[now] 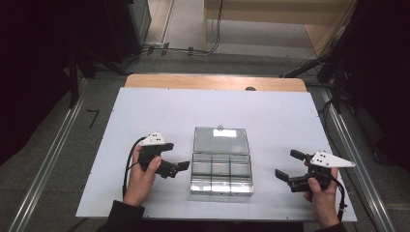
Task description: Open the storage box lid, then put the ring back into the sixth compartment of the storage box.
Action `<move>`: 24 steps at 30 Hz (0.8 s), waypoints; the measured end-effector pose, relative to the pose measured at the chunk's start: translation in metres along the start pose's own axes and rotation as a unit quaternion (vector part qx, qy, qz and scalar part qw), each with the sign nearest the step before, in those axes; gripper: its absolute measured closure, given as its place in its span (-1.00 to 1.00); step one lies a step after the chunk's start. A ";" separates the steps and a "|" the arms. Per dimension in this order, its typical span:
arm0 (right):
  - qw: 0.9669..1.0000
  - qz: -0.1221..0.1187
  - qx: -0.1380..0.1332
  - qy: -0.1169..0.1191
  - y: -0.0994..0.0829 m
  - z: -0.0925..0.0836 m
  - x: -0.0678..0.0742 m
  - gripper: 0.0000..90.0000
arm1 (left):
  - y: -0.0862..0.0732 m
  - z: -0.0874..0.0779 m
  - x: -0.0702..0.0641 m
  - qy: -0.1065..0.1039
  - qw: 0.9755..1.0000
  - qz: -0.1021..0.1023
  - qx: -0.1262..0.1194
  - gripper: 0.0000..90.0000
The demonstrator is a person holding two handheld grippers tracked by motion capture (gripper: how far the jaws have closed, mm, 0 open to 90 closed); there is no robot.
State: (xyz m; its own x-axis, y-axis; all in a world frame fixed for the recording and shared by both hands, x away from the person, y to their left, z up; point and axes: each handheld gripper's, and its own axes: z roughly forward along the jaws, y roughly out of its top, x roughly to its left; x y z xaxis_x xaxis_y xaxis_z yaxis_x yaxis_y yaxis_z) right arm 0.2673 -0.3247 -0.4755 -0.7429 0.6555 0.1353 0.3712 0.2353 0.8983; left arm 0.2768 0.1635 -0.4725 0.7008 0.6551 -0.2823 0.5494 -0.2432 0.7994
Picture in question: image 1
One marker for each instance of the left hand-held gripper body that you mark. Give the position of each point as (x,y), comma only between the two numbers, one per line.
(154,151)

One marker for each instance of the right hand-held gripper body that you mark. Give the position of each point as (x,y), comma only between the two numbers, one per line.
(325,161)

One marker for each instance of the clear plastic compartment box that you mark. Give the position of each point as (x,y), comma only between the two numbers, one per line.
(220,161)

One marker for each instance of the person's left hand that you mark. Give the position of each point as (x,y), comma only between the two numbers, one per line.
(140,187)

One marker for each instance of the person's right hand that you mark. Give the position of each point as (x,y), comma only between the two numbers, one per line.
(324,206)

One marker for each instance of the white table board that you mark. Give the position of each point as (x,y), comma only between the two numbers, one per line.
(161,109)

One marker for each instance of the black metal stand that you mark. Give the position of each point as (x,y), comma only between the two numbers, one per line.
(73,83)
(336,87)

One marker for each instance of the dark curtain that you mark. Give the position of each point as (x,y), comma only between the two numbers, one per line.
(32,64)
(383,80)

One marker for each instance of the black cabinet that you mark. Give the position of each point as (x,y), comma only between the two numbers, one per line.
(129,25)

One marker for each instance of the light wooden shelf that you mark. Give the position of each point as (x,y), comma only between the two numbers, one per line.
(257,16)

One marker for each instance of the metal floor rail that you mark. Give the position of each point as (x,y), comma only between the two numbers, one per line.
(48,164)
(374,199)

